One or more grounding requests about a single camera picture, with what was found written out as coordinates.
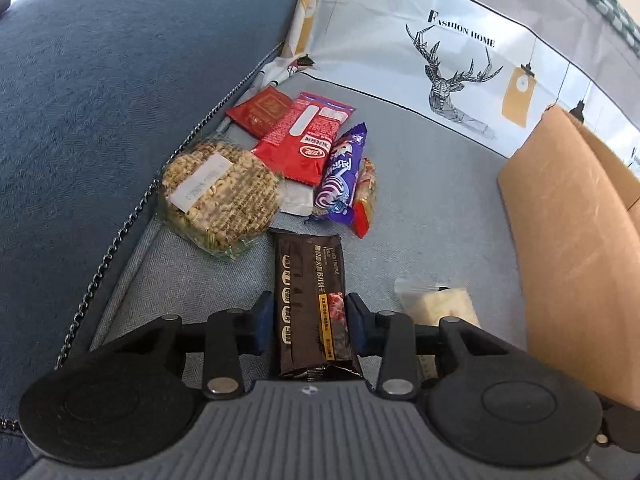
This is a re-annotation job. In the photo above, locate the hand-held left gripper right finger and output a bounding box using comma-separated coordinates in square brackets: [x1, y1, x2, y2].
[346, 292, 522, 401]

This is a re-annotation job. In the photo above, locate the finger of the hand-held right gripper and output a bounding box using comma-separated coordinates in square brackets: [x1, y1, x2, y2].
[590, 394, 640, 461]

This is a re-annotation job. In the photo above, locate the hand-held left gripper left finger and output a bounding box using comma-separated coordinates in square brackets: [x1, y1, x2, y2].
[106, 292, 276, 401]

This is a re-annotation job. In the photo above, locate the black snack packet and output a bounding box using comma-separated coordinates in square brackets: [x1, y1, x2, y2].
[268, 227, 366, 380]

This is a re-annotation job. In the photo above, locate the purple snack packet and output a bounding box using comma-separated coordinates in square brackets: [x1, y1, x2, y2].
[306, 122, 368, 226]

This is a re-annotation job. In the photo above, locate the long red snack packet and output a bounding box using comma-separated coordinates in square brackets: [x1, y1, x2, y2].
[250, 91, 356, 187]

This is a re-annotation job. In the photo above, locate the cardboard box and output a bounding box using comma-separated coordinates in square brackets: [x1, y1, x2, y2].
[496, 104, 640, 411]

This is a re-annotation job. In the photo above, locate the clear cracker packet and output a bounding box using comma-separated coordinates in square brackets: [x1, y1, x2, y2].
[394, 276, 482, 332]

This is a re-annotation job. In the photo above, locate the white foil packet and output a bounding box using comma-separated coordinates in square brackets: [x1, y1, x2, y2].
[279, 177, 318, 217]

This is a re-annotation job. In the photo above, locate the orange snack packet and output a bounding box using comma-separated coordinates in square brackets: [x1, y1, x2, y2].
[352, 157, 378, 238]

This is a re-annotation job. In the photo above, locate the round noodle cake packet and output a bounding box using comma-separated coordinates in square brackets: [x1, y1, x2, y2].
[157, 137, 285, 261]

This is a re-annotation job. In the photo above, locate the small red square packet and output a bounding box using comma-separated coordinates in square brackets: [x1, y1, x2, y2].
[225, 86, 294, 140]

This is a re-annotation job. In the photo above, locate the green checkered cloth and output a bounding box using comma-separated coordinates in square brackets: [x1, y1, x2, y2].
[570, 0, 640, 48]

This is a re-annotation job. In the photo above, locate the black metal chain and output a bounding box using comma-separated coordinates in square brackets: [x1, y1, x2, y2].
[55, 42, 286, 371]

